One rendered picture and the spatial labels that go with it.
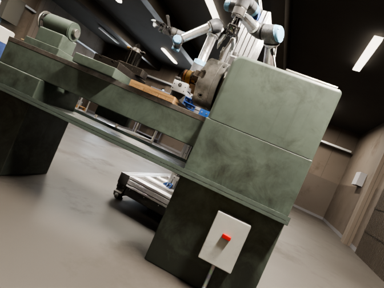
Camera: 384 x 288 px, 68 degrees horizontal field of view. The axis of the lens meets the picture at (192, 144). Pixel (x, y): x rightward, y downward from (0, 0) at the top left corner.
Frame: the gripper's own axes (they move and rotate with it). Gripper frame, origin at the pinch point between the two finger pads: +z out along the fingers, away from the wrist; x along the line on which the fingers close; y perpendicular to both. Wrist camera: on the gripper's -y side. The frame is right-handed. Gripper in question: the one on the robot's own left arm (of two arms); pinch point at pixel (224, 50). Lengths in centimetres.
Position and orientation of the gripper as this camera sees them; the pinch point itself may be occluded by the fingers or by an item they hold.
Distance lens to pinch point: 182.0
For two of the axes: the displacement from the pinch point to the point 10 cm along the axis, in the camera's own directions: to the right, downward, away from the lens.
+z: -3.6, 9.1, 2.0
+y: 0.4, 2.3, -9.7
